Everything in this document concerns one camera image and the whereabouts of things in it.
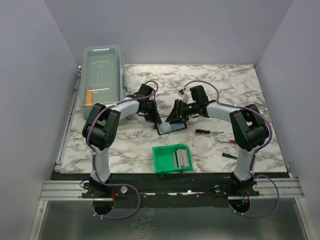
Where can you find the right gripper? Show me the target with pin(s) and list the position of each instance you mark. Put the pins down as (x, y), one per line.
(178, 113)

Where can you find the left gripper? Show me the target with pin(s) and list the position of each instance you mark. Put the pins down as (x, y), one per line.
(155, 116)

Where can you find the black leather card holder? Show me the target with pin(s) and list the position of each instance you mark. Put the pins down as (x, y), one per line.
(166, 128)

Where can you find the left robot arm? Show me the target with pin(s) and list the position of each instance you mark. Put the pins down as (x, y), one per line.
(101, 127)

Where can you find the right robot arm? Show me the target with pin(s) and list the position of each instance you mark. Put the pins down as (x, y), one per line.
(251, 130)

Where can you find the stack of silver cards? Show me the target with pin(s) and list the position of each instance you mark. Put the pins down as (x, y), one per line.
(180, 158)

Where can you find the black yellow screwdriver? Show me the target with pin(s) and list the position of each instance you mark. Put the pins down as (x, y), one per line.
(207, 132)

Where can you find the green plastic bin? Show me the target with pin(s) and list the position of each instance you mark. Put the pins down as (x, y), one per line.
(163, 162)

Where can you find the black green screwdriver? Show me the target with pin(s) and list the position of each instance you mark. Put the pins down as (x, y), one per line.
(229, 156)

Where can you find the red blue screwdriver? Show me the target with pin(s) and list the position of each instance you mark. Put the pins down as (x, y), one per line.
(226, 141)

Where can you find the clear plastic storage box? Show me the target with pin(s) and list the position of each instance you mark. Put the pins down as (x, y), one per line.
(103, 71)

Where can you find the orange tool in box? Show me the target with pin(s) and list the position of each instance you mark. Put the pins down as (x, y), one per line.
(89, 98)

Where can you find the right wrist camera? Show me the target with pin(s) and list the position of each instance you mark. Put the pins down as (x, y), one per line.
(184, 96)

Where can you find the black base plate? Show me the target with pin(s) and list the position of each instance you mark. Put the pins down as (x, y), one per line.
(177, 190)

